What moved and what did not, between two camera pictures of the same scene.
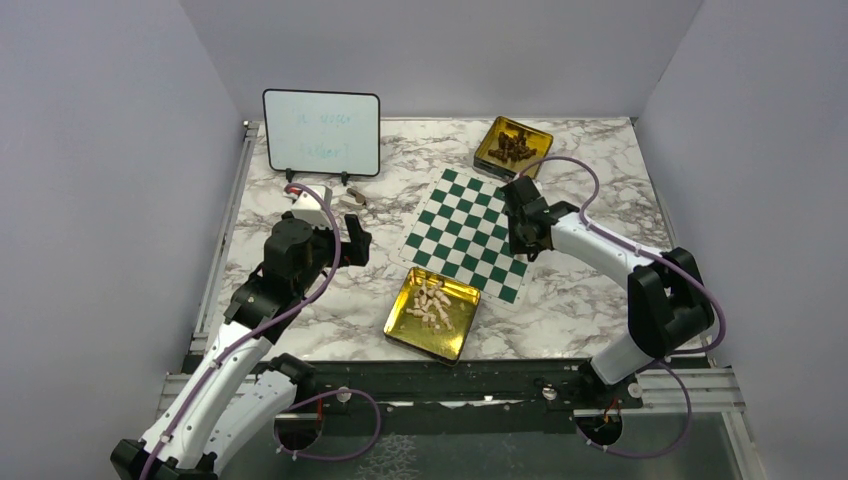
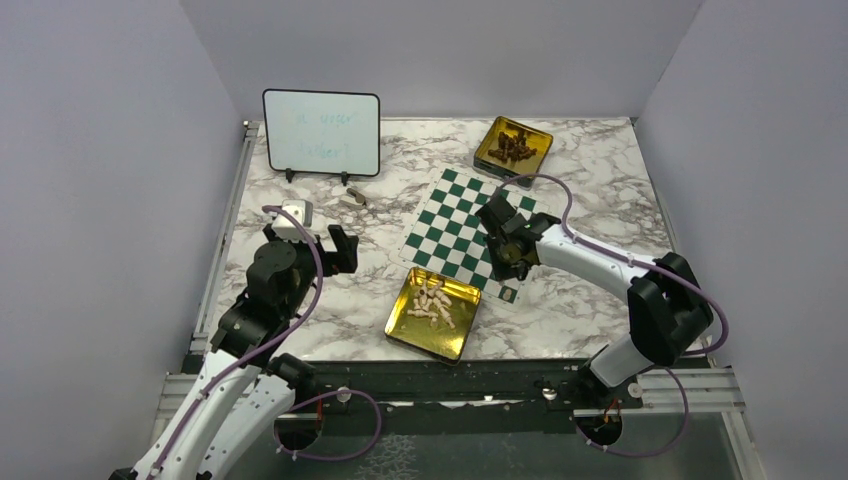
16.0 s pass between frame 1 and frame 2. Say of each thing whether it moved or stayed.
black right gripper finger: moved
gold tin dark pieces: stayed
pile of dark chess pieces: stayed
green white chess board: stayed
